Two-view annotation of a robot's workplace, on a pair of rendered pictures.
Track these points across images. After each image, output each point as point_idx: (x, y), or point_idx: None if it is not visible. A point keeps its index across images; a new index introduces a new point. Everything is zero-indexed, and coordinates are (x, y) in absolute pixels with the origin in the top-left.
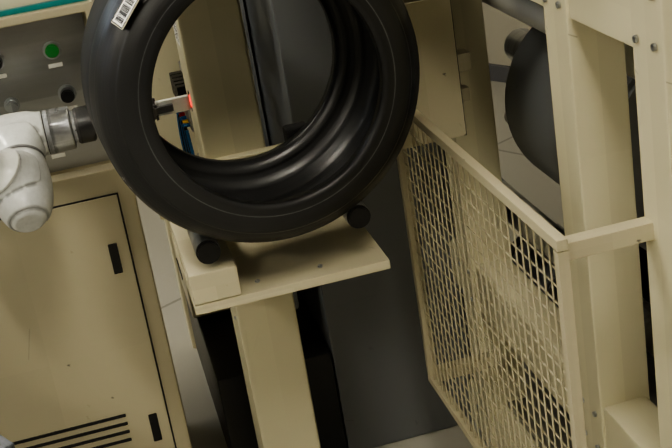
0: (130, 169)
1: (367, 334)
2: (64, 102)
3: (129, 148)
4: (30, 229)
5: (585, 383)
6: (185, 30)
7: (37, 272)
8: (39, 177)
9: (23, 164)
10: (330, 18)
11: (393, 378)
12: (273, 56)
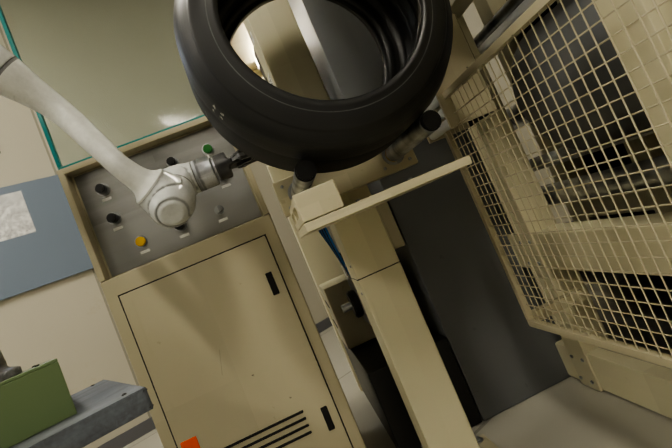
0: (214, 88)
1: (469, 318)
2: (221, 182)
3: (208, 64)
4: (175, 220)
5: None
6: (277, 78)
7: (218, 303)
8: (179, 182)
9: (165, 173)
10: (372, 26)
11: (498, 350)
12: None
